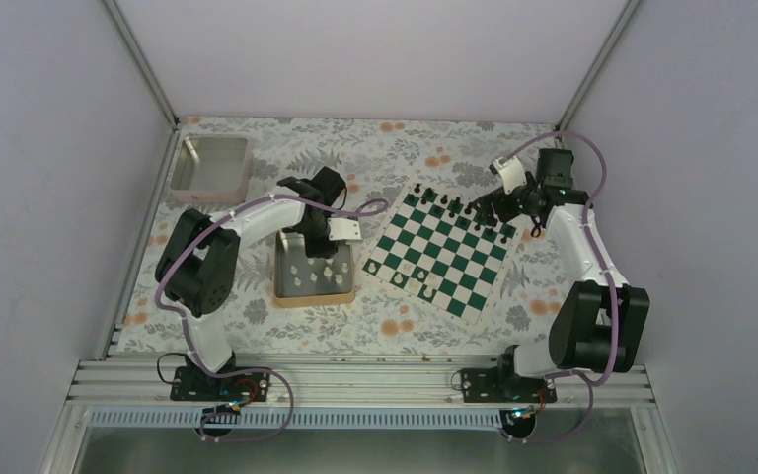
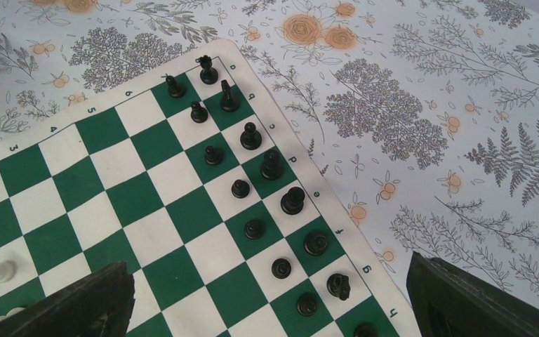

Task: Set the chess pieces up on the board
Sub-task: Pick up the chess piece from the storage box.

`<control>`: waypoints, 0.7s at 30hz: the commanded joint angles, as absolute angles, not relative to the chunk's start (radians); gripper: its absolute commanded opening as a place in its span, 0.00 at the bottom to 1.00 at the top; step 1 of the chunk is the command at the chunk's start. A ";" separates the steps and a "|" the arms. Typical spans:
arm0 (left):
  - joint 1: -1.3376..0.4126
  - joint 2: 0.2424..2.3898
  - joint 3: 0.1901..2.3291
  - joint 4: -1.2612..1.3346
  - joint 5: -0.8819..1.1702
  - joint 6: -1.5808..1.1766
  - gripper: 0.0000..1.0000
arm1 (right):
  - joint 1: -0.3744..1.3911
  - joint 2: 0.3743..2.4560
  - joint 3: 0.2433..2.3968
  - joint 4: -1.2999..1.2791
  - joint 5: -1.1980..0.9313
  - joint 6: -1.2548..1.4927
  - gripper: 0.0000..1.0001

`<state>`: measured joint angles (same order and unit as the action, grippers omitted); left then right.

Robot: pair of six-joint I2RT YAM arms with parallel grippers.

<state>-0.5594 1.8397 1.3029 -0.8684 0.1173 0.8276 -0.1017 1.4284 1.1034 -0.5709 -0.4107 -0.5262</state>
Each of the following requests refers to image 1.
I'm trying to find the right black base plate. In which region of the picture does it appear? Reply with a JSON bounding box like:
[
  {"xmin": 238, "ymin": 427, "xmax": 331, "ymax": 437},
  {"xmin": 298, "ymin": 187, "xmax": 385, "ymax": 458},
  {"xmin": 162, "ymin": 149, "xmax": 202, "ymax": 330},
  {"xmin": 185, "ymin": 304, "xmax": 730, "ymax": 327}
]
[{"xmin": 459, "ymin": 367, "xmax": 558, "ymax": 404}]

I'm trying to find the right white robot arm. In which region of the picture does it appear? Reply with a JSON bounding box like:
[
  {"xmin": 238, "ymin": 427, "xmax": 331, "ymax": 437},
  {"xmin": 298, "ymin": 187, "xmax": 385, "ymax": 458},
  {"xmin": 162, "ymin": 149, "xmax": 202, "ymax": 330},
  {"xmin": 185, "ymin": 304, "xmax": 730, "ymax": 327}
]
[{"xmin": 473, "ymin": 148, "xmax": 650, "ymax": 402}]

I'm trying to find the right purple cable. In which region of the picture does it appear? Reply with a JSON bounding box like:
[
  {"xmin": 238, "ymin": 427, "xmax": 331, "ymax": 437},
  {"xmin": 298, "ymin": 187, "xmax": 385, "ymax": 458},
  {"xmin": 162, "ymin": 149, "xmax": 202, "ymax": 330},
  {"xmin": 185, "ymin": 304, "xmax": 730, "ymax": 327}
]
[{"xmin": 496, "ymin": 130, "xmax": 621, "ymax": 446}]

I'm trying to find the floral table cloth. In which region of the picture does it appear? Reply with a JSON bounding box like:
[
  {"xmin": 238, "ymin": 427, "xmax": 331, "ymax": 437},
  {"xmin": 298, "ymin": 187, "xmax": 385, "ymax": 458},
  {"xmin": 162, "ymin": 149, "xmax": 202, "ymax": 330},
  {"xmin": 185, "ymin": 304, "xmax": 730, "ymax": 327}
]
[{"xmin": 115, "ymin": 116, "xmax": 579, "ymax": 357}]

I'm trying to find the black knight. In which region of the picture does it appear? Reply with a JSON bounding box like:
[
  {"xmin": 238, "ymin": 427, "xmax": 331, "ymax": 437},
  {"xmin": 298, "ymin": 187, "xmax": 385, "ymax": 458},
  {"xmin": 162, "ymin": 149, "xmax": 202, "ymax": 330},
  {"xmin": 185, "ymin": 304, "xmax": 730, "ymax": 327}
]
[{"xmin": 421, "ymin": 188, "xmax": 435, "ymax": 202}]

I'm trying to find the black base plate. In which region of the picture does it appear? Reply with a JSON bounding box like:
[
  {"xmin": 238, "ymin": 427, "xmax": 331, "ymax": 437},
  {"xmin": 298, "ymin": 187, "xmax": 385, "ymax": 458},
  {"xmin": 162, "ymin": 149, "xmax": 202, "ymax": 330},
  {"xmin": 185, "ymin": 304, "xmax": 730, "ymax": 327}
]
[
  {"xmin": 459, "ymin": 367, "xmax": 558, "ymax": 404},
  {"xmin": 169, "ymin": 366, "xmax": 270, "ymax": 404}
]

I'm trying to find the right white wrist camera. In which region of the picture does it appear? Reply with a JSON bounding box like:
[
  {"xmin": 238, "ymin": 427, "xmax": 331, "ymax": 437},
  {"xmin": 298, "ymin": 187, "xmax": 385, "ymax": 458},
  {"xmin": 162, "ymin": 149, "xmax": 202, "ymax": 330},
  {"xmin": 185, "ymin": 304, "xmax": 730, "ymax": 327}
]
[{"xmin": 490, "ymin": 156, "xmax": 527, "ymax": 195}]

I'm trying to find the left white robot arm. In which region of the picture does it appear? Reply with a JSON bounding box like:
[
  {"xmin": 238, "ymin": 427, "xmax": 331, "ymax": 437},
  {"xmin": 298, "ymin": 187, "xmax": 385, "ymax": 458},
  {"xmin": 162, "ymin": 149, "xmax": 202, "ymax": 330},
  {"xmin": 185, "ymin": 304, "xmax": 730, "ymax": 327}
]
[{"xmin": 154, "ymin": 167, "xmax": 346, "ymax": 400}]

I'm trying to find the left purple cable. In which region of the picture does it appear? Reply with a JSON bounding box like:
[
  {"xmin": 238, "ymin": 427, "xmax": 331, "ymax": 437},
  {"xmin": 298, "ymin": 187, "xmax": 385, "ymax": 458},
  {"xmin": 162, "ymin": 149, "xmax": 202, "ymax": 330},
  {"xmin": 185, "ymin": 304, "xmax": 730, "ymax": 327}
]
[{"xmin": 154, "ymin": 193, "xmax": 390, "ymax": 444}]

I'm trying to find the purple cable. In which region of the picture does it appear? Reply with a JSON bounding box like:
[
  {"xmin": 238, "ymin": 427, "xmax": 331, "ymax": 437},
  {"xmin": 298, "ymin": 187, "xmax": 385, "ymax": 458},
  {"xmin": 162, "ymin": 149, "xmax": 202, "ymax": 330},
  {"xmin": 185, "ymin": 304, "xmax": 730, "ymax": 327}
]
[
  {"xmin": 496, "ymin": 130, "xmax": 621, "ymax": 446},
  {"xmin": 154, "ymin": 193, "xmax": 390, "ymax": 444}
]

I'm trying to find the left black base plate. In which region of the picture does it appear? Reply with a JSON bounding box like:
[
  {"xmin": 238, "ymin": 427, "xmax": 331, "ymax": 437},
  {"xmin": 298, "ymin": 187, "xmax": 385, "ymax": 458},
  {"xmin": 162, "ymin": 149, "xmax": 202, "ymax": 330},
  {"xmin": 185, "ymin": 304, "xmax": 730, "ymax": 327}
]
[{"xmin": 169, "ymin": 366, "xmax": 270, "ymax": 404}]

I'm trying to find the yellow rimmed metal tray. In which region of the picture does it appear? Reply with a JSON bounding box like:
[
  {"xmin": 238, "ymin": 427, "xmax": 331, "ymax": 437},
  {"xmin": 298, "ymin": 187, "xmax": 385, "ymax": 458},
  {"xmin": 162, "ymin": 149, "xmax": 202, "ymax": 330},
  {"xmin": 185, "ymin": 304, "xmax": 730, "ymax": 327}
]
[{"xmin": 272, "ymin": 231, "xmax": 356, "ymax": 309}]

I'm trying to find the aluminium mounting rail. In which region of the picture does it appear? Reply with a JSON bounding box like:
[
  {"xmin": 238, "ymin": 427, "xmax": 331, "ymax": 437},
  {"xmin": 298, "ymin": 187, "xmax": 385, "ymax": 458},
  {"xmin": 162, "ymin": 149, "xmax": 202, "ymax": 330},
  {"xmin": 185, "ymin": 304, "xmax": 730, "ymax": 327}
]
[{"xmin": 66, "ymin": 355, "xmax": 655, "ymax": 409}]

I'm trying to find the pink rimmed metal tray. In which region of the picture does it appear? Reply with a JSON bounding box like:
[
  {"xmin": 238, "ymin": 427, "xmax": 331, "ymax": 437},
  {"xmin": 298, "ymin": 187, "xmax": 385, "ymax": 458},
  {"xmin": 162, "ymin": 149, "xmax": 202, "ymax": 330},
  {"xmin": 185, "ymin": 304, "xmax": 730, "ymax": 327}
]
[{"xmin": 169, "ymin": 135, "xmax": 254, "ymax": 204}]

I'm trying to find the green white chess board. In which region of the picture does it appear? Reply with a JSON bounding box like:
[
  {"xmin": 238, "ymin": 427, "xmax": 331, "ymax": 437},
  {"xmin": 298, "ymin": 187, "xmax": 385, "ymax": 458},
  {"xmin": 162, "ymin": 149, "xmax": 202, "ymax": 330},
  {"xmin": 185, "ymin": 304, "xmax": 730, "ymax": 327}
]
[{"xmin": 360, "ymin": 180, "xmax": 520, "ymax": 330}]

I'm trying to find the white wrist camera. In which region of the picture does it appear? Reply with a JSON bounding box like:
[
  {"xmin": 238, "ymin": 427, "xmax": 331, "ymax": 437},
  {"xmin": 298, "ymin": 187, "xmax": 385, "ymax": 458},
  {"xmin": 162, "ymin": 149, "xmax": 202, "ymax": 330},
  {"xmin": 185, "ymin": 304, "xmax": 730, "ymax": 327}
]
[
  {"xmin": 490, "ymin": 156, "xmax": 527, "ymax": 195},
  {"xmin": 328, "ymin": 217, "xmax": 362, "ymax": 242}
]

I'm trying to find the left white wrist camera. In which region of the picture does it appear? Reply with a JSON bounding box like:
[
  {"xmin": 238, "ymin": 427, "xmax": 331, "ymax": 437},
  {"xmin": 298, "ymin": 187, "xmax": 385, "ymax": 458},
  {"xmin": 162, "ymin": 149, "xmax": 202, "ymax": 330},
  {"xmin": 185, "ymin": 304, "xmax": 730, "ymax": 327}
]
[{"xmin": 328, "ymin": 217, "xmax": 362, "ymax": 242}]

